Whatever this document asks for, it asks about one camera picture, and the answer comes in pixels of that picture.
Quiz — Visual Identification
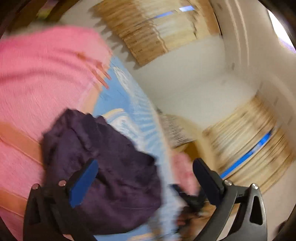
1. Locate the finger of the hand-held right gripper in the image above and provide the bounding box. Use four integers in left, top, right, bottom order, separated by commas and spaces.
171, 184, 193, 203

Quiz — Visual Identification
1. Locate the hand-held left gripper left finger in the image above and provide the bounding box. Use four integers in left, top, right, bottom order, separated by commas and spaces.
23, 159, 99, 241

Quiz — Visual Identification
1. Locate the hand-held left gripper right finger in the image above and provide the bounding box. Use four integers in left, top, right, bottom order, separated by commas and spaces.
193, 158, 268, 241

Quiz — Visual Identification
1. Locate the purple quilted jacket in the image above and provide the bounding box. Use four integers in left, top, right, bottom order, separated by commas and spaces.
42, 109, 163, 235

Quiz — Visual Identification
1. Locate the pink folded blanket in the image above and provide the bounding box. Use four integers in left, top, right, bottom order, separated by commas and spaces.
172, 153, 200, 194

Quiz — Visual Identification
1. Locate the beige floral curtain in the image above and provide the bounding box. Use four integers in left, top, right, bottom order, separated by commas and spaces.
203, 95, 295, 193
92, 0, 221, 67

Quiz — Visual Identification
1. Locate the grey patterned pillow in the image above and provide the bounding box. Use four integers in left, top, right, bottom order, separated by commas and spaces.
159, 113, 195, 148

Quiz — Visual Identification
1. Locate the bed with pink blue sheet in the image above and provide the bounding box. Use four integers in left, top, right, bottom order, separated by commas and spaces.
0, 25, 185, 241

